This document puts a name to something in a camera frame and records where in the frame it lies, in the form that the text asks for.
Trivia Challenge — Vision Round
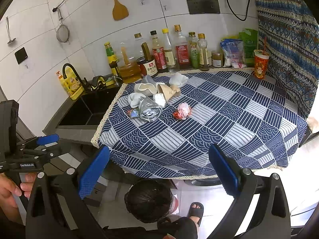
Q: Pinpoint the crushed clear plastic cup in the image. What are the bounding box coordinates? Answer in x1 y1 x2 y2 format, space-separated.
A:
138 97 162 122

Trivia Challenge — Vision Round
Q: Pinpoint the red white wrapper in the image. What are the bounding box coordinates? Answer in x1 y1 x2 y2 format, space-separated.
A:
173 103 191 120

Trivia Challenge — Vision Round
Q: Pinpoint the white paper bowl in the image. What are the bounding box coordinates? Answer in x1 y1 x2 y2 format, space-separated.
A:
134 75 158 97

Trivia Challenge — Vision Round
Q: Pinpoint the black kitchen sink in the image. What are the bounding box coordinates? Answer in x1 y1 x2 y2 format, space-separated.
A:
43 85 121 134

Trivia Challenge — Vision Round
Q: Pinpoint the black trash bin with bag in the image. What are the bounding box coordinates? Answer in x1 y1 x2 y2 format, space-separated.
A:
124 180 178 223

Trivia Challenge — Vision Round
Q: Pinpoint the person's left hand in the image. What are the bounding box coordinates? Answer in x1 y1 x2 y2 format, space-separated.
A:
1 173 37 209

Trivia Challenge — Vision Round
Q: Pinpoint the black sandal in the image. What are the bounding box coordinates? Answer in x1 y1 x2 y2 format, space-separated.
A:
187 202 204 226

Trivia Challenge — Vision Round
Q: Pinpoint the yellow detergent bottle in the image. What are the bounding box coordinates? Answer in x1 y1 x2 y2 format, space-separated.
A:
56 66 84 100

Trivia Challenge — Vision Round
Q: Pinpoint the small blue wrapper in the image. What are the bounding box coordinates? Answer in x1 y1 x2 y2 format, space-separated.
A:
127 108 140 118

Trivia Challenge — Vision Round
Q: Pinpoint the black sink faucet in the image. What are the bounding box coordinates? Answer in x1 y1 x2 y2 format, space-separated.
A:
62 63 93 92

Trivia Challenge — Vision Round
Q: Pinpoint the blue patterned tablecloth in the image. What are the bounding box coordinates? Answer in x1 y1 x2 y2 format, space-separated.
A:
91 70 308 179

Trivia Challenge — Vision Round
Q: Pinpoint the large cooking oil jug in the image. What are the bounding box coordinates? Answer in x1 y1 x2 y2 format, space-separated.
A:
118 42 141 84

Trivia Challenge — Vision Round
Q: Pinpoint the green yellow sauce bottle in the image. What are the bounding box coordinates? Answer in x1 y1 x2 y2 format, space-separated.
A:
104 42 120 77

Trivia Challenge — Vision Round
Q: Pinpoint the metal strainer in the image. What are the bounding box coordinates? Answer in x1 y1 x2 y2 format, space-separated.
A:
56 8 70 43

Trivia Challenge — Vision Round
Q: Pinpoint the dark soy sauce bottle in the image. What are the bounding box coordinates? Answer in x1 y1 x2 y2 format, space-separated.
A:
137 42 158 78

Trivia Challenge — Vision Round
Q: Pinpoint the red label vinegar bottle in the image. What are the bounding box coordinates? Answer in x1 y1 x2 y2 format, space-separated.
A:
150 30 167 72

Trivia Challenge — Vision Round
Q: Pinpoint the blue white food bag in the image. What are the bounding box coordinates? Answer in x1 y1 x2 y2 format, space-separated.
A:
220 38 246 69

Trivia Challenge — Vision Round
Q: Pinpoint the small glass jar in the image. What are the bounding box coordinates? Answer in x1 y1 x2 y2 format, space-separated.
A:
211 51 223 68

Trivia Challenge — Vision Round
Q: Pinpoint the orange paper drink cup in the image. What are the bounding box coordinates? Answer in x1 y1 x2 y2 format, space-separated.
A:
254 37 270 79

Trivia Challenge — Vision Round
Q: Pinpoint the clear yellow cap bottle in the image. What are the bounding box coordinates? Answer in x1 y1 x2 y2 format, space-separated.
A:
162 28 177 72

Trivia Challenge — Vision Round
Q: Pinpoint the green label bottle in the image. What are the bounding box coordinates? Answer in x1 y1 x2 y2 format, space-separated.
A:
188 31 200 69

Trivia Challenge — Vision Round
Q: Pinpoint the clear gold cap bottle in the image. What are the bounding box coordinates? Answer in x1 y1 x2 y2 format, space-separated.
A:
197 33 209 71

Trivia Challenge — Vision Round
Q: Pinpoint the red label clear bottle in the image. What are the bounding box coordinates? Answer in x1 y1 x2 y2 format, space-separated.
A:
174 24 191 70

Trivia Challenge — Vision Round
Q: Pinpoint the green food bag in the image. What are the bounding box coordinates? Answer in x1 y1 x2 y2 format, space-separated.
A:
239 29 258 67

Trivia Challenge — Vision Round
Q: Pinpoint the wooden spatula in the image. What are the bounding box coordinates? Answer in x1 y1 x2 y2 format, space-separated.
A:
112 0 129 21

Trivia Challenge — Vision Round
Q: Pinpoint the patterned blue curtain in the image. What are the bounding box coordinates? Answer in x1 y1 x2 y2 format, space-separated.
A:
255 0 318 117

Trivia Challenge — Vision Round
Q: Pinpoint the black wall outlet panel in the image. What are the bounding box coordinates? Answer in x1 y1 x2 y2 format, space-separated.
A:
187 0 221 15

